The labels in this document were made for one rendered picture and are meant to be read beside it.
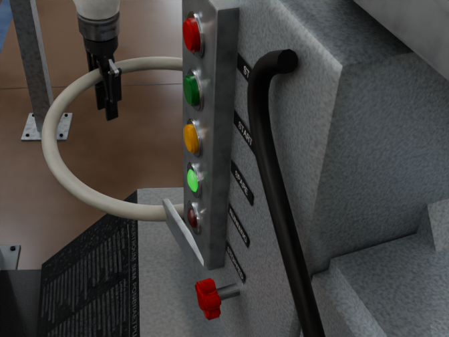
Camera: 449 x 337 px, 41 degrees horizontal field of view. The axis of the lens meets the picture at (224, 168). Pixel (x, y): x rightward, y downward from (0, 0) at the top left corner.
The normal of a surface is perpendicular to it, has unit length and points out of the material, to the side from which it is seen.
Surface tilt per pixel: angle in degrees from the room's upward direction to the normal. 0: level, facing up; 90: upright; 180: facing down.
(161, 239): 0
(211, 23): 90
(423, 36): 90
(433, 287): 4
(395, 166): 90
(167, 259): 0
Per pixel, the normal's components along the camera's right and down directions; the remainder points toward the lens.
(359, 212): 0.36, 0.63
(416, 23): -0.93, 0.22
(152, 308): 0.04, -0.75
